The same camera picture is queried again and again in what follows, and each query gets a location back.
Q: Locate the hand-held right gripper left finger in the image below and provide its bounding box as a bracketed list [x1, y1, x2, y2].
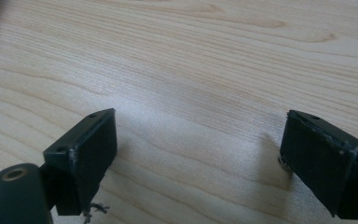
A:
[38, 107, 118, 217]

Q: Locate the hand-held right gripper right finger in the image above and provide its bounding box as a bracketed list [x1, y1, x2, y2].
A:
[279, 109, 358, 221]

